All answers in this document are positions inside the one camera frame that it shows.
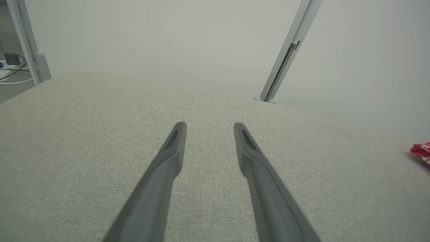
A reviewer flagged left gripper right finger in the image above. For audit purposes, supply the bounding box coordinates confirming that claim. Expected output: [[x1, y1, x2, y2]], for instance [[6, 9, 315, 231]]
[[233, 122, 321, 242]]

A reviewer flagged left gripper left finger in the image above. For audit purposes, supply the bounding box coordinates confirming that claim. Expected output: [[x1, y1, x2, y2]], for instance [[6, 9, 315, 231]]
[[102, 122, 187, 242]]

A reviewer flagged red basketball jersey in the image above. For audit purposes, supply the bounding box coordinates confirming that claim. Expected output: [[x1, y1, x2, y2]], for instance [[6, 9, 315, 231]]
[[410, 142, 430, 167]]

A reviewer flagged grey fabric sofa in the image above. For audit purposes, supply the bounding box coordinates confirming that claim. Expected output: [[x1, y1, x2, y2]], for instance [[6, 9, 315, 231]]
[[0, 71, 430, 242]]

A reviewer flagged white power strip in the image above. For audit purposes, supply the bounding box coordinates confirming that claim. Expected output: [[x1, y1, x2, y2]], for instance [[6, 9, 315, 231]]
[[0, 60, 24, 70]]

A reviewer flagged black power adapter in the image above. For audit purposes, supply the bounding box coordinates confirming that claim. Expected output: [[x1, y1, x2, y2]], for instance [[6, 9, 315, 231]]
[[4, 53, 22, 66]]

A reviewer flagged grey partition post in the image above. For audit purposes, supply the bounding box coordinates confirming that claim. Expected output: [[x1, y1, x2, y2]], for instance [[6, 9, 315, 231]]
[[253, 0, 323, 104], [7, 0, 52, 84]]

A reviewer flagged white floor cable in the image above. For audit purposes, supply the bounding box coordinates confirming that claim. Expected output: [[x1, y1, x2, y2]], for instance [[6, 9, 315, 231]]
[[0, 77, 35, 85]]

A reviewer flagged dark floor cable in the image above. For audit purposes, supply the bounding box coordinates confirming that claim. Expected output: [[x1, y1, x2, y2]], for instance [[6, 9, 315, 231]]
[[0, 61, 28, 81]]

